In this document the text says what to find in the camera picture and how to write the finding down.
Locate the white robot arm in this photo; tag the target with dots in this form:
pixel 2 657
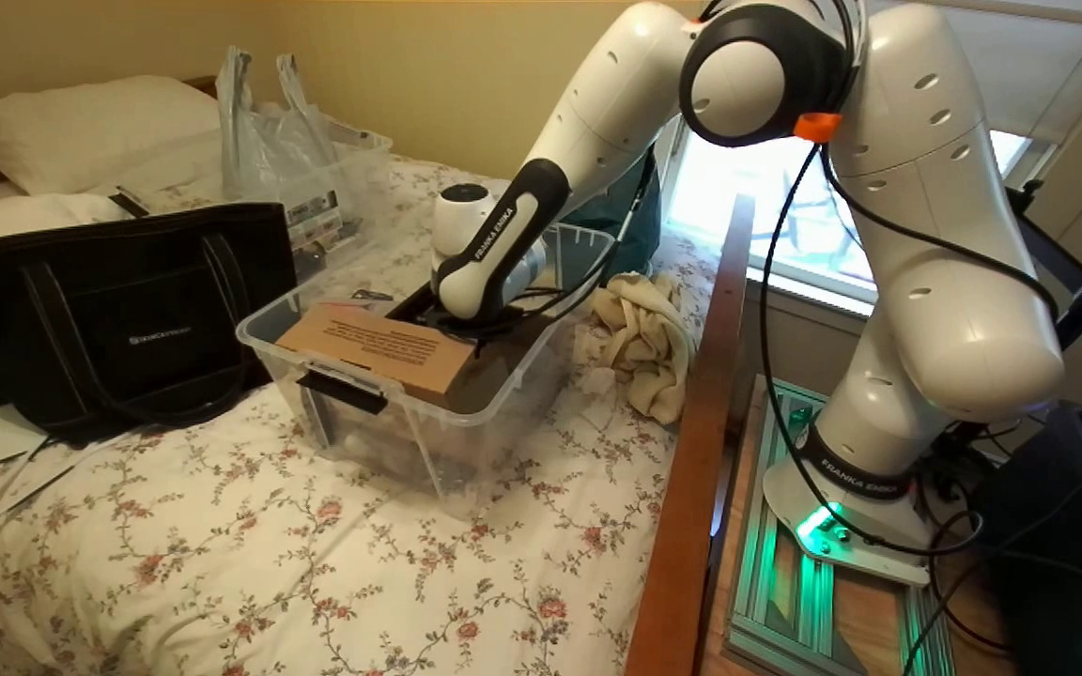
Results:
pixel 961 325

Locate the teal wooden robot base board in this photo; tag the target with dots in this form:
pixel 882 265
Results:
pixel 789 615

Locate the brown cardboard box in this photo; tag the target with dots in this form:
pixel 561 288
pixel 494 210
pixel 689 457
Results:
pixel 372 343

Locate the clear plastic storage box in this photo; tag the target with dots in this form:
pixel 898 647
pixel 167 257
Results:
pixel 416 439

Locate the crumpled cream cloth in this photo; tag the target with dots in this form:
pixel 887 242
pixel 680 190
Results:
pixel 638 329

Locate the teal plastic basket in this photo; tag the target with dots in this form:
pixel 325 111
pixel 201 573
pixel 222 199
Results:
pixel 628 210

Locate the wooden bed footboard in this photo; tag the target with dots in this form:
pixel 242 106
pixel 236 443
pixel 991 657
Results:
pixel 679 577

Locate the white plastic shopping bag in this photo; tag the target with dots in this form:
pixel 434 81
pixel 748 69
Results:
pixel 296 156

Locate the floral bed sheet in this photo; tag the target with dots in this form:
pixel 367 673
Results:
pixel 236 548

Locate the black tote bag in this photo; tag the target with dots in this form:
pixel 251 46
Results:
pixel 134 325

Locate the white pillow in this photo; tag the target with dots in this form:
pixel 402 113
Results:
pixel 74 136

